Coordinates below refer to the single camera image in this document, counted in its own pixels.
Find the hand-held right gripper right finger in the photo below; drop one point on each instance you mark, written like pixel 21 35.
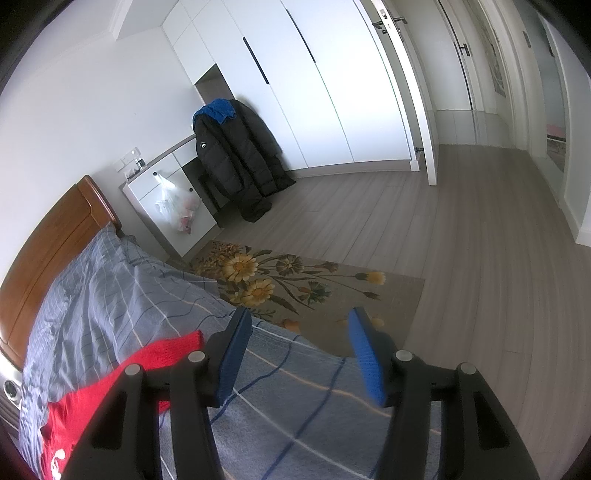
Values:
pixel 367 355

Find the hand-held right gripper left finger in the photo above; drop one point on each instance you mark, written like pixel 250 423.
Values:
pixel 233 355

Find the red knitted garment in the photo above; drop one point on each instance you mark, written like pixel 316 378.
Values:
pixel 83 415

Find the floral rug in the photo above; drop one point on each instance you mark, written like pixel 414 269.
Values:
pixel 314 286

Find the grey checked bed blanket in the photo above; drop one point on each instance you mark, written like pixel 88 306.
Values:
pixel 115 300

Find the white plastic bag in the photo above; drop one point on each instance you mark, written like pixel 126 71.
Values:
pixel 178 210

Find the white bedside cabinet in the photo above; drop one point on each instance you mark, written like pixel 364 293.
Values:
pixel 147 194

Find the black padded coat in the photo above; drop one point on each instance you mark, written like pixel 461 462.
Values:
pixel 240 157

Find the wooden headboard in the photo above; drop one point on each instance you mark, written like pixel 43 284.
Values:
pixel 51 240

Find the blue cloth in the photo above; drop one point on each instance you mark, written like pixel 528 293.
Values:
pixel 217 110

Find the white wardrobe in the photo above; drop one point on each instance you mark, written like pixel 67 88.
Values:
pixel 295 92

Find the white hallway door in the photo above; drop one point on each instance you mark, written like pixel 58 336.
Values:
pixel 459 69

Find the tall mirror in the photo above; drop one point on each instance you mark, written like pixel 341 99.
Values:
pixel 554 101

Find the white wall sockets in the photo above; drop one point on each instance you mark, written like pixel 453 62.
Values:
pixel 129 159

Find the white round camera device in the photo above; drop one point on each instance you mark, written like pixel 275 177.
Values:
pixel 11 391

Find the framed wall picture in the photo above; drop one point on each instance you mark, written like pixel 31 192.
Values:
pixel 496 60

